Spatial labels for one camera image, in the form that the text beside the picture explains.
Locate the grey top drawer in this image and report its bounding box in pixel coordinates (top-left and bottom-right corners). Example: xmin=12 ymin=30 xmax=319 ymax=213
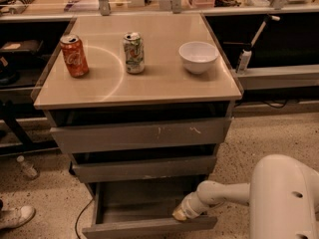
xmin=51 ymin=118 xmax=231 ymax=153

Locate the black floor cable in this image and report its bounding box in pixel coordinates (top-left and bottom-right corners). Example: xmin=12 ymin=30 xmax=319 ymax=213
xmin=74 ymin=200 xmax=94 ymax=239

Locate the white squeeze bottle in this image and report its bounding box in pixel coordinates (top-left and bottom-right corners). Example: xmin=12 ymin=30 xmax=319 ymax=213
xmin=236 ymin=50 xmax=252 ymax=74

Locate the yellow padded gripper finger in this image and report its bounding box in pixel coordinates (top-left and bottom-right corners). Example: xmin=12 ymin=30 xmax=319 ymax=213
xmin=172 ymin=206 xmax=187 ymax=221

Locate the red cola can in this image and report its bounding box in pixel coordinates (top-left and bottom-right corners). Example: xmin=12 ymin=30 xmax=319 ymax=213
xmin=60 ymin=34 xmax=89 ymax=78

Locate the grey drawer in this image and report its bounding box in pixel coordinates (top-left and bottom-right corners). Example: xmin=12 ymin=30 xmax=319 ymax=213
xmin=83 ymin=176 xmax=217 ymax=239
xmin=73 ymin=155 xmax=216 ymax=183
xmin=51 ymin=118 xmax=231 ymax=153

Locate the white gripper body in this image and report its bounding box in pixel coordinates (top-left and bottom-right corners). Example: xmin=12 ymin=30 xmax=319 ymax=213
xmin=180 ymin=191 xmax=224 ymax=219

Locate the grey middle drawer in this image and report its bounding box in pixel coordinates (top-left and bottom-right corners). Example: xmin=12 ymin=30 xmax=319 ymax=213
xmin=73 ymin=155 xmax=216 ymax=183

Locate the white handled tool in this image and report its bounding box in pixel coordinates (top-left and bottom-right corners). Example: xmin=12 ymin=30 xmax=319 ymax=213
xmin=250 ymin=15 xmax=280 ymax=48

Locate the green white soda can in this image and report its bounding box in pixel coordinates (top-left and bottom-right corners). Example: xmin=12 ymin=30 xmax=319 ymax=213
xmin=123 ymin=32 xmax=145 ymax=74

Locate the grey drawer cabinet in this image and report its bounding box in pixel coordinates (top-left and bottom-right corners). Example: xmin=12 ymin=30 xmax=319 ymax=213
xmin=30 ymin=13 xmax=244 ymax=197

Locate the white sneaker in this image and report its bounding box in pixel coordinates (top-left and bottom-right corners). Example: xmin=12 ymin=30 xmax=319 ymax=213
xmin=0 ymin=205 xmax=36 ymax=229

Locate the clear plastic bottle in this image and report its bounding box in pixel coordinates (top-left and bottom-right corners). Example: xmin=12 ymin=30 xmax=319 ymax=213
xmin=16 ymin=155 xmax=39 ymax=180

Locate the grey bottom drawer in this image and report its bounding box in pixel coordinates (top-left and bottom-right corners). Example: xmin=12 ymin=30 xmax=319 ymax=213
xmin=83 ymin=176 xmax=217 ymax=239

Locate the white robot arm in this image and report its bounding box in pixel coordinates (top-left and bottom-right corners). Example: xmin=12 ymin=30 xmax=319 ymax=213
xmin=172 ymin=154 xmax=319 ymax=239

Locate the white bowl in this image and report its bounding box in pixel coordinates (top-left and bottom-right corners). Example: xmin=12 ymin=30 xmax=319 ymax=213
xmin=178 ymin=41 xmax=219 ymax=75

